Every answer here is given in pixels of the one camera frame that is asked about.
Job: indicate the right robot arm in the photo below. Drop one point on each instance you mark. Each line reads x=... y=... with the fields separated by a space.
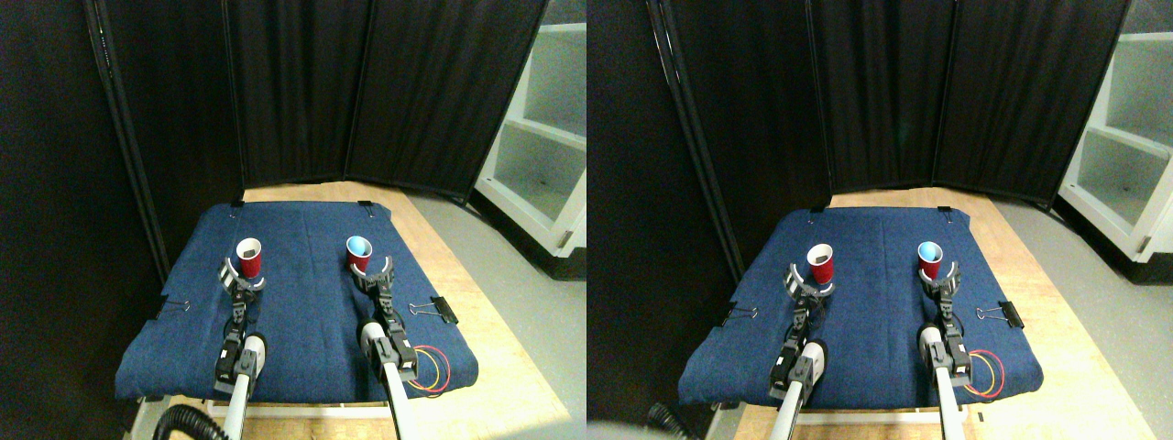
x=394 y=403
x=947 y=403

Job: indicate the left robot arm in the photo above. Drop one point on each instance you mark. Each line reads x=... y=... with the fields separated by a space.
x=790 y=412
x=240 y=362

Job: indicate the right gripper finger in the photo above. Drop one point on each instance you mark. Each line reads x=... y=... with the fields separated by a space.
x=957 y=278
x=359 y=280
x=928 y=284
x=389 y=275

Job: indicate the blue ball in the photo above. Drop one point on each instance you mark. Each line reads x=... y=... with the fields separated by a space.
x=930 y=250
x=358 y=246

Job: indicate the white shelf unit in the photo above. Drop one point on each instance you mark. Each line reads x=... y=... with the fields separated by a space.
x=1127 y=174
x=541 y=174

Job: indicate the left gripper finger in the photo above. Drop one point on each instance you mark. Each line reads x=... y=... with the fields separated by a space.
x=824 y=291
x=792 y=280
x=256 y=285
x=227 y=275

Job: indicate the dark blue cloth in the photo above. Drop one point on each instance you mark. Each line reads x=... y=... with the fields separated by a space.
x=880 y=330
x=312 y=321

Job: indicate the red cup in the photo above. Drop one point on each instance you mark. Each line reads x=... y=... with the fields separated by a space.
x=822 y=271
x=249 y=266
x=361 y=263
x=931 y=269

